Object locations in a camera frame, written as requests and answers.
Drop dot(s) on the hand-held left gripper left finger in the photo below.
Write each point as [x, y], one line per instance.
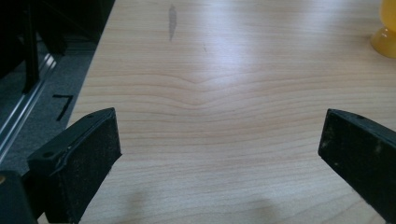
[77, 161]

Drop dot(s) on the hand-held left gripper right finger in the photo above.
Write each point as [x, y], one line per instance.
[361, 155]

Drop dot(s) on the yellow plastic toy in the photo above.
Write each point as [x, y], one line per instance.
[386, 37]

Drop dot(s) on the black stand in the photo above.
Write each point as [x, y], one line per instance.
[29, 46]

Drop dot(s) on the metal floor rail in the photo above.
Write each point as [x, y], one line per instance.
[21, 102]

